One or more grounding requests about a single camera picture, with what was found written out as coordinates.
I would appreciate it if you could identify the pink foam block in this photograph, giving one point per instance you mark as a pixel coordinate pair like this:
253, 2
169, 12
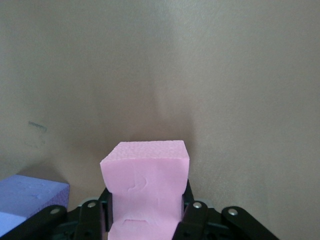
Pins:
145, 180

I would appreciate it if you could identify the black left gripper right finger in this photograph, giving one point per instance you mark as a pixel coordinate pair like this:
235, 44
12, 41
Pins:
200, 222

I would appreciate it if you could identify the brown table cover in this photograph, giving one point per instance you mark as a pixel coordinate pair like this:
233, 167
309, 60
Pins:
200, 75

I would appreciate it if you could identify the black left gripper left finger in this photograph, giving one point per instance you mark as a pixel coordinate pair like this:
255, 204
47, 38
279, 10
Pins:
82, 220

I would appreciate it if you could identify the purple foam block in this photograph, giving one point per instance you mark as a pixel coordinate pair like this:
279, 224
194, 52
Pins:
25, 195

